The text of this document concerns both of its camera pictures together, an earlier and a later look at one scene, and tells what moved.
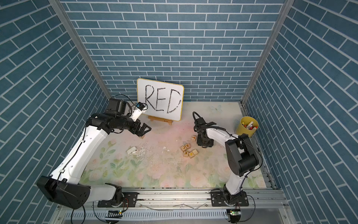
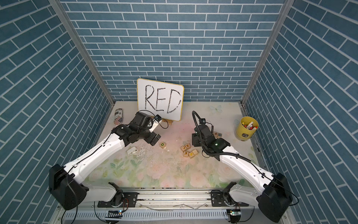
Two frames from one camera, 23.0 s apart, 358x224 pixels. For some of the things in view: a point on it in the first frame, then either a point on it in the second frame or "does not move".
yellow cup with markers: (248, 125) does not move
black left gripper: (141, 132) to (151, 138)
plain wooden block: (195, 151) does not move
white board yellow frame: (164, 100) does not move
